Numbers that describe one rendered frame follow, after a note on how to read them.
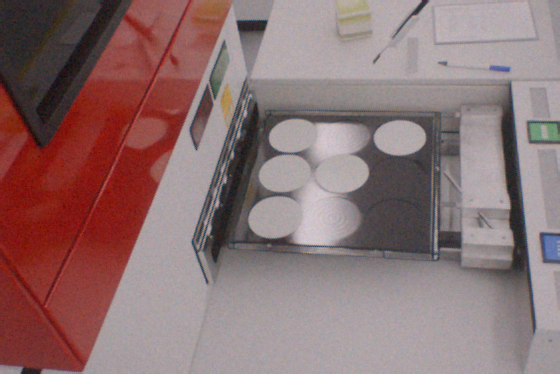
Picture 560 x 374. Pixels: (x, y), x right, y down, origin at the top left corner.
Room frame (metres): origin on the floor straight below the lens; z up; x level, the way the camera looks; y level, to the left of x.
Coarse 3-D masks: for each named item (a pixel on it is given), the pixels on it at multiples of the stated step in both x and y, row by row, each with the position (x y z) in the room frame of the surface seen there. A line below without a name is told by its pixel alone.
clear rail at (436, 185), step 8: (440, 120) 0.96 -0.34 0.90; (440, 128) 0.93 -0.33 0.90; (440, 136) 0.91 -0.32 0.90; (440, 144) 0.89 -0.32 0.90; (440, 152) 0.87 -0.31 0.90; (440, 160) 0.85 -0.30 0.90; (440, 168) 0.83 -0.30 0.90; (440, 176) 0.81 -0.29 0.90; (432, 184) 0.80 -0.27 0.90; (440, 184) 0.79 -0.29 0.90; (432, 192) 0.78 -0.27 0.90; (440, 192) 0.77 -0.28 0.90; (432, 200) 0.76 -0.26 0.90; (432, 208) 0.74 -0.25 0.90; (432, 216) 0.72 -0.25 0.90; (432, 224) 0.70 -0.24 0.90; (432, 232) 0.68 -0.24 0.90; (432, 240) 0.67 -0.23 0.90; (432, 248) 0.65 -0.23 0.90
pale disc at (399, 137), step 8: (400, 120) 0.98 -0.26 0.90; (384, 128) 0.97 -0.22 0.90; (392, 128) 0.96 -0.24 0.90; (400, 128) 0.96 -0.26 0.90; (408, 128) 0.95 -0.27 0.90; (416, 128) 0.95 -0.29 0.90; (376, 136) 0.95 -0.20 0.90; (384, 136) 0.94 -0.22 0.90; (392, 136) 0.94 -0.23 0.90; (400, 136) 0.93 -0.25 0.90; (408, 136) 0.93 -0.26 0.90; (416, 136) 0.93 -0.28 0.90; (424, 136) 0.92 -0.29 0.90; (376, 144) 0.92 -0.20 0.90; (384, 144) 0.92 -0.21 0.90; (392, 144) 0.92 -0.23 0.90; (400, 144) 0.91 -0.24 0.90; (408, 144) 0.91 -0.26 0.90; (416, 144) 0.90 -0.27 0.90; (392, 152) 0.89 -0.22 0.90; (400, 152) 0.89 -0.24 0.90; (408, 152) 0.89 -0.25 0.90
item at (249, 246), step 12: (288, 252) 0.70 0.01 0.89; (300, 252) 0.70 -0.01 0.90; (312, 252) 0.69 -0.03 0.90; (324, 252) 0.69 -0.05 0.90; (336, 252) 0.68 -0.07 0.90; (348, 252) 0.67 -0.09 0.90; (360, 252) 0.67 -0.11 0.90; (372, 252) 0.66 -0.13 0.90; (384, 252) 0.66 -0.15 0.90; (396, 252) 0.65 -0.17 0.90; (408, 252) 0.65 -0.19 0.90; (420, 252) 0.65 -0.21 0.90
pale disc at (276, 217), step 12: (264, 204) 0.82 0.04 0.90; (276, 204) 0.82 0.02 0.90; (288, 204) 0.81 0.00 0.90; (252, 216) 0.80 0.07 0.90; (264, 216) 0.79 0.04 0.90; (276, 216) 0.79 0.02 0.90; (288, 216) 0.78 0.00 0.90; (300, 216) 0.78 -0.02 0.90; (252, 228) 0.77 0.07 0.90; (264, 228) 0.76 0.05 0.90; (276, 228) 0.76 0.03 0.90; (288, 228) 0.75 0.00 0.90
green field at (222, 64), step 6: (222, 54) 1.01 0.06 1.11; (222, 60) 1.01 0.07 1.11; (228, 60) 1.04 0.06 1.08; (216, 66) 0.97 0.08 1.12; (222, 66) 1.00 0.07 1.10; (216, 72) 0.97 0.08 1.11; (222, 72) 0.99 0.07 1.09; (216, 78) 0.96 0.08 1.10; (222, 78) 0.99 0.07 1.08; (216, 84) 0.95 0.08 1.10; (216, 90) 0.95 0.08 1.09; (216, 96) 0.94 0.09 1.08
